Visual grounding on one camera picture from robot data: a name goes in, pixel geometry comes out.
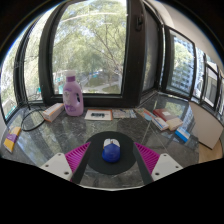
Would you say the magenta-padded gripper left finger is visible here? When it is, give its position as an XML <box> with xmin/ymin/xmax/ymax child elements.
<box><xmin>39</xmin><ymin>141</ymin><xmax>94</xmax><ymax>185</ymax></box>

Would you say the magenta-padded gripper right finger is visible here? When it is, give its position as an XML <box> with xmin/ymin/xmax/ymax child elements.
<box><xmin>132</xmin><ymin>142</ymin><xmax>184</xmax><ymax>185</ymax></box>

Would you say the blue and white computer mouse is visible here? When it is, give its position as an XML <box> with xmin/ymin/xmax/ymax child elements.
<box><xmin>101</xmin><ymin>138</ymin><xmax>121</xmax><ymax>164</ymax></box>

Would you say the round black mouse pad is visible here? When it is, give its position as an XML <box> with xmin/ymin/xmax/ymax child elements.
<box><xmin>85</xmin><ymin>131</ymin><xmax>138</xmax><ymax>176</ymax></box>

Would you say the small blue box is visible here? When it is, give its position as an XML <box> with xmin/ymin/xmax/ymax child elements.
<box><xmin>174</xmin><ymin>126</ymin><xmax>191</xmax><ymax>143</ymax></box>

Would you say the beige book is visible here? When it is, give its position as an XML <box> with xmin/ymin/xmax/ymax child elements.
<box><xmin>165</xmin><ymin>117</ymin><xmax>184</xmax><ymax>132</ymax></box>

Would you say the colourful printed leaflet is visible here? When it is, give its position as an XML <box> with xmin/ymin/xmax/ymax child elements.
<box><xmin>134</xmin><ymin>107</ymin><xmax>156</xmax><ymax>121</ymax></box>

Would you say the white card with dark print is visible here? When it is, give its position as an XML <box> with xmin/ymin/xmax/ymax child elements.
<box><xmin>84</xmin><ymin>109</ymin><xmax>114</xmax><ymax>122</ymax></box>

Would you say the maroon book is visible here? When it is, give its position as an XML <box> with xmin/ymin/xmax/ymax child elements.
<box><xmin>152</xmin><ymin>107</ymin><xmax>179</xmax><ymax>122</ymax></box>

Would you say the orange and white carton box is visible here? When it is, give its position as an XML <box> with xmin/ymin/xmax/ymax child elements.
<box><xmin>42</xmin><ymin>102</ymin><xmax>65</xmax><ymax>123</ymax></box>

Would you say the purple detergent bottle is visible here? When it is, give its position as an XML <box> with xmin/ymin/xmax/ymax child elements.
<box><xmin>62</xmin><ymin>70</ymin><xmax>85</xmax><ymax>117</ymax></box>

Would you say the yellow and purple box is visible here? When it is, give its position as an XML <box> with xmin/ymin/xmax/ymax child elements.
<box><xmin>3</xmin><ymin>126</ymin><xmax>22</xmax><ymax>154</ymax></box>

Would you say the black cable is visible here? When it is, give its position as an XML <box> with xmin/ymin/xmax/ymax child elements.
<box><xmin>20</xmin><ymin>103</ymin><xmax>46</xmax><ymax>132</ymax></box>

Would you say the black window handle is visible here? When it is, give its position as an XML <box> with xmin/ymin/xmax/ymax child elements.
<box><xmin>134</xmin><ymin>13</ymin><xmax>145</xmax><ymax>33</ymax></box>

